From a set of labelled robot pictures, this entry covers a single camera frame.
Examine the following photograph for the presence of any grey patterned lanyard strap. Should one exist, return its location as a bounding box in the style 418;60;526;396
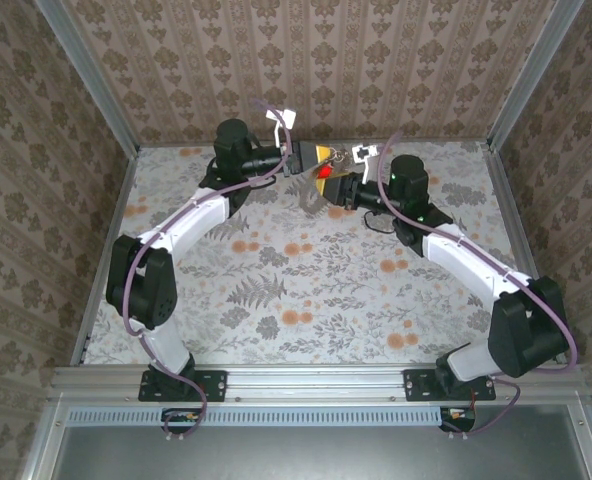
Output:
295;144;357;219

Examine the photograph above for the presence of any floral patterned table cover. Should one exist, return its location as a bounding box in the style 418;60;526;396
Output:
83;141;547;366

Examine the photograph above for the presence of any grey metal sheet panel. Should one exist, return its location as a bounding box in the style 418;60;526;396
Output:
25;404;592;480

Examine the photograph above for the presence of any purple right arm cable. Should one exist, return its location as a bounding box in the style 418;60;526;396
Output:
377;130;579;441

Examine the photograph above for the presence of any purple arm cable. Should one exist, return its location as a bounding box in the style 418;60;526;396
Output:
377;130;579;441
123;98;293;444

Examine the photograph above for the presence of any thin aluminium back rail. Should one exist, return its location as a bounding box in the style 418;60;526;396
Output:
138;139;490;149

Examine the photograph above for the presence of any aluminium side rail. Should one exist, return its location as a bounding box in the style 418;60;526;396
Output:
480;142;567;366
70;147;142;369

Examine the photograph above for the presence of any aluminium frame post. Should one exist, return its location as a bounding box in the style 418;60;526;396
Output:
32;0;142;155
485;0;587;154

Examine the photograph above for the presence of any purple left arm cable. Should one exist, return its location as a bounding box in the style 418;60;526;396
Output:
123;98;293;444

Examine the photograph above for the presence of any aluminium mounting rail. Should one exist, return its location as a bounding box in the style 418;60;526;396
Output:
50;364;587;405

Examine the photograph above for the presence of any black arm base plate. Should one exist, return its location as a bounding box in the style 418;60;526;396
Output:
402;368;497;403
138;368;228;403

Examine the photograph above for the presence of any grey slotted cable duct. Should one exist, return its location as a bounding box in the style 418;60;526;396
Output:
68;407;470;429

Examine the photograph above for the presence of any black connector with wires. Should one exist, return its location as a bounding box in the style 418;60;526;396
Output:
161;407;203;435
438;405;477;434

